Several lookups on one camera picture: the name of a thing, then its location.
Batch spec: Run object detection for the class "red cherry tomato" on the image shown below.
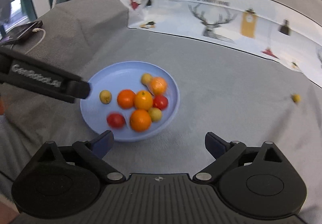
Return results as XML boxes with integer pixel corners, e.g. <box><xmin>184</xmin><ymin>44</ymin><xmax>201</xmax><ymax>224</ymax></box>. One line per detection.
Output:
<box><xmin>153</xmin><ymin>95</ymin><xmax>169</xmax><ymax>111</ymax></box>
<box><xmin>106</xmin><ymin>113</ymin><xmax>126</xmax><ymax>129</ymax></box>

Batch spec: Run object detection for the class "large orange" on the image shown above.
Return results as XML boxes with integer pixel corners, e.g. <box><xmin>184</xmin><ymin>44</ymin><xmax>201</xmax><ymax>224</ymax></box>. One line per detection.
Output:
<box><xmin>129</xmin><ymin>109</ymin><xmax>152</xmax><ymax>132</ymax></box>

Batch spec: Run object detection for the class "small orange front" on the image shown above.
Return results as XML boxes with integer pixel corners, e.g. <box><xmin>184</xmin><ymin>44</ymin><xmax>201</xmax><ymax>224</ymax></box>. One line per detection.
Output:
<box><xmin>117</xmin><ymin>89</ymin><xmax>135</xmax><ymax>109</ymax></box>

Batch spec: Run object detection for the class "small orange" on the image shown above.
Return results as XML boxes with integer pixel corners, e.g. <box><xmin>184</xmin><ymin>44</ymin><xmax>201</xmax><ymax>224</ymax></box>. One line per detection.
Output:
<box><xmin>117</xmin><ymin>89</ymin><xmax>135</xmax><ymax>109</ymax></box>
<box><xmin>134</xmin><ymin>90</ymin><xmax>153</xmax><ymax>111</ymax></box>

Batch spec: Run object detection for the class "small orange back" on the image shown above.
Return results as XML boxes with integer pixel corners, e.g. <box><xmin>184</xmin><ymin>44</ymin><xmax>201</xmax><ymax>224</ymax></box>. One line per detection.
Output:
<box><xmin>134</xmin><ymin>90</ymin><xmax>153</xmax><ymax>111</ymax></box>

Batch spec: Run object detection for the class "peeled mandarin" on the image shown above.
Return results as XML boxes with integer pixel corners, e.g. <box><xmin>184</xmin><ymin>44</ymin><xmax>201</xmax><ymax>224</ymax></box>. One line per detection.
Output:
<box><xmin>148</xmin><ymin>77</ymin><xmax>168</xmax><ymax>96</ymax></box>

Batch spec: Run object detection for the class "person left hand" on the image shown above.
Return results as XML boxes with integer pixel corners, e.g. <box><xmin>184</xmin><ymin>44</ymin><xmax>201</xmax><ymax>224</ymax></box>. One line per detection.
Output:
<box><xmin>0</xmin><ymin>96</ymin><xmax>4</xmax><ymax>116</ymax></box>

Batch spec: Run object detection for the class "black phone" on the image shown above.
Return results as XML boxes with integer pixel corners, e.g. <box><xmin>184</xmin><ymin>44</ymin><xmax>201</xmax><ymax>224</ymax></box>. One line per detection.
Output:
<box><xmin>1</xmin><ymin>21</ymin><xmax>43</xmax><ymax>46</ymax></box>

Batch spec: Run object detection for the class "white deer print cloth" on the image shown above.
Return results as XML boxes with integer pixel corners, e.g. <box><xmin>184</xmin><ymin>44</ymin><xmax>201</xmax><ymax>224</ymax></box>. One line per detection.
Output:
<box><xmin>120</xmin><ymin>0</ymin><xmax>321</xmax><ymax>85</ymax></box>

